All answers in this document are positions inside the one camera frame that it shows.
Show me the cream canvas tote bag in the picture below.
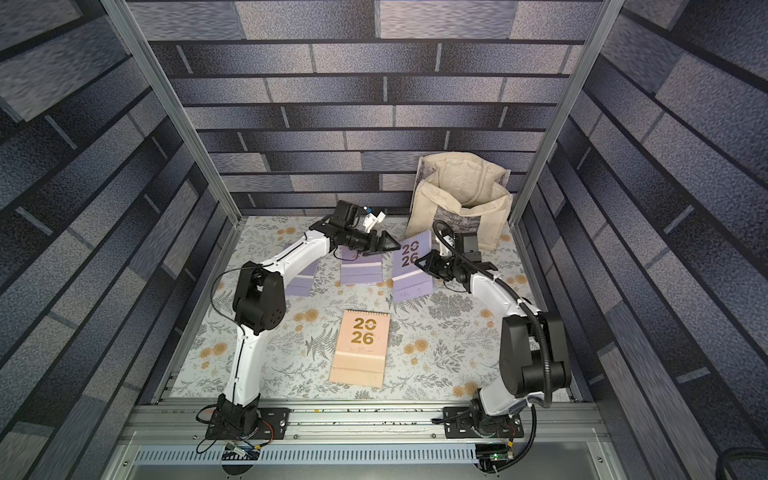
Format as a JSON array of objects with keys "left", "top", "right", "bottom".
[{"left": 406, "top": 152, "right": 513, "bottom": 251}]

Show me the right green circuit board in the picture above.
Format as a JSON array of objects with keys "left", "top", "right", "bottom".
[{"left": 475, "top": 442, "right": 515, "bottom": 463}]

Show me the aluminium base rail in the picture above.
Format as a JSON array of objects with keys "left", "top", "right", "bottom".
[{"left": 105, "top": 400, "right": 624, "bottom": 479}]

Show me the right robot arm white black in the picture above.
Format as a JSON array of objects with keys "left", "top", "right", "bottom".
[{"left": 416, "top": 220, "right": 572, "bottom": 429}]

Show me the right aluminium frame post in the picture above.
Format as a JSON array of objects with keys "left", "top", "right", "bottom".
[{"left": 509, "top": 0, "right": 625, "bottom": 229}]

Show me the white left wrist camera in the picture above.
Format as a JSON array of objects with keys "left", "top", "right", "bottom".
[{"left": 360, "top": 206, "right": 386, "bottom": 233}]

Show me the left aluminium frame post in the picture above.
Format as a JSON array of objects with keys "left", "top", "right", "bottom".
[{"left": 100, "top": 0, "right": 242, "bottom": 225}]

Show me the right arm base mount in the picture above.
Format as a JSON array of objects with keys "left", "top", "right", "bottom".
[{"left": 432, "top": 406, "right": 525, "bottom": 439}]

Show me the left green circuit board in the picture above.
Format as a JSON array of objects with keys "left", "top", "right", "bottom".
[{"left": 221, "top": 441, "right": 263, "bottom": 461}]

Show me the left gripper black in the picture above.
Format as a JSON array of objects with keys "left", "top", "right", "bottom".
[{"left": 340, "top": 227, "right": 399, "bottom": 252}]

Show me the black corrugated cable conduit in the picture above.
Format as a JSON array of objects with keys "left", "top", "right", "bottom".
[{"left": 431, "top": 219, "right": 554, "bottom": 410}]

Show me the floral patterned table mat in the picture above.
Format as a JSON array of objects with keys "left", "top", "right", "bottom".
[{"left": 170, "top": 215, "right": 571, "bottom": 402}]

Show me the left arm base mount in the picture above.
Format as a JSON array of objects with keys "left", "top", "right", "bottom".
[{"left": 205, "top": 408, "right": 291, "bottom": 441}]

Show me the aluminium frame post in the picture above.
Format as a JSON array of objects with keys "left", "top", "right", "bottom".
[
  {"left": 509, "top": 0, "right": 625, "bottom": 229},
  {"left": 100, "top": 0, "right": 242, "bottom": 225}
]

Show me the purple 2026 calendar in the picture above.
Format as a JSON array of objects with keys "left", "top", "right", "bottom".
[
  {"left": 392, "top": 231, "right": 434, "bottom": 303},
  {"left": 338, "top": 246, "right": 384, "bottom": 285},
  {"left": 285, "top": 260, "right": 319, "bottom": 297}
]

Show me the green circuit board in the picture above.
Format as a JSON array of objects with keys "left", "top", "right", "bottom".
[
  {"left": 221, "top": 441, "right": 263, "bottom": 461},
  {"left": 475, "top": 442, "right": 515, "bottom": 463}
]

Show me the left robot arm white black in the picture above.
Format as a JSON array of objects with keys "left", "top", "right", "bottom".
[{"left": 222, "top": 201, "right": 400, "bottom": 407}]

